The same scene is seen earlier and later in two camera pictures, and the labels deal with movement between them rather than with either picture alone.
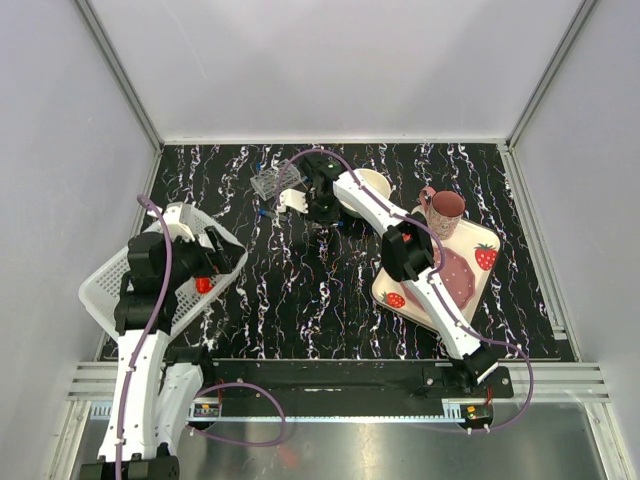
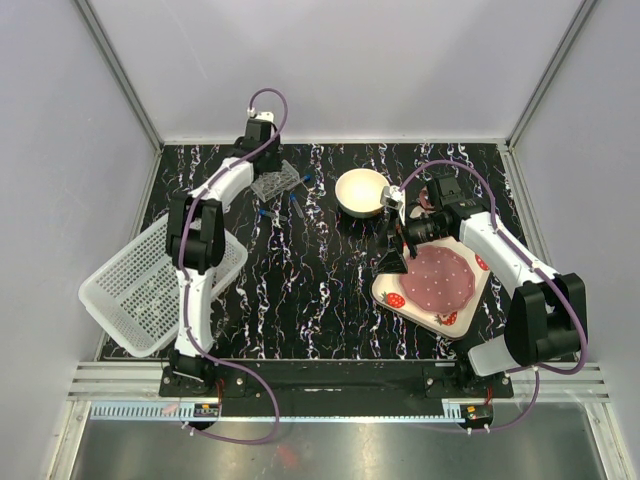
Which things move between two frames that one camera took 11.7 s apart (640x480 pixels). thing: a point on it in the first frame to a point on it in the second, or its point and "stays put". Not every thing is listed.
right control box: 476,415 stays put
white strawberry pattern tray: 463,270 stays put
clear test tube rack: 266,183 stays put
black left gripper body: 188,259 to 272,154
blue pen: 272,215 stays put
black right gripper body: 322,209 to 420,230
